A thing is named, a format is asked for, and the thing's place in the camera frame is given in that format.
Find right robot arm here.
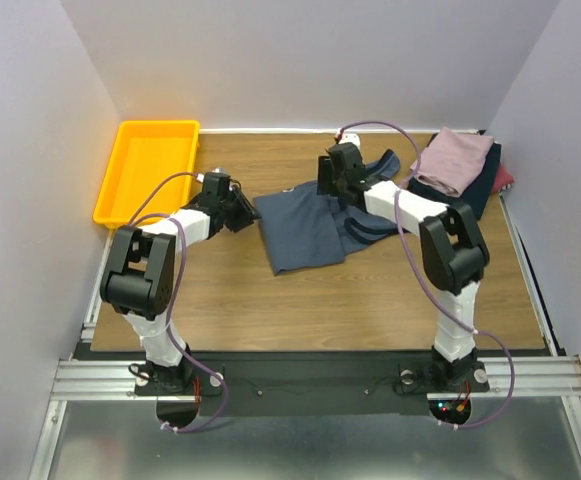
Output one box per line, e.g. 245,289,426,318
317,142,490,390

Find maroon folded tank top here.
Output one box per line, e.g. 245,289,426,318
491,164,515,194

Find dark navy folded tank top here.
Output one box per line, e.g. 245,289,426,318
407,143,501,220

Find pink folded tank top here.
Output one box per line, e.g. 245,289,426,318
411,127,494,197

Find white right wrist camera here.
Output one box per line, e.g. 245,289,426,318
335,129,361,149

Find yellow plastic tray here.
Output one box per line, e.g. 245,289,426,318
92,120,200,229

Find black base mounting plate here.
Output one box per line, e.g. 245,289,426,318
128,350,490,426

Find aluminium frame rail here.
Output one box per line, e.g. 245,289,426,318
50,360,135,401

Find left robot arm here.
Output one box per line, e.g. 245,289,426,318
99,171,260,395

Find blue-grey tank top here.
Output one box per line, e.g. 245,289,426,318
252,149,403,277

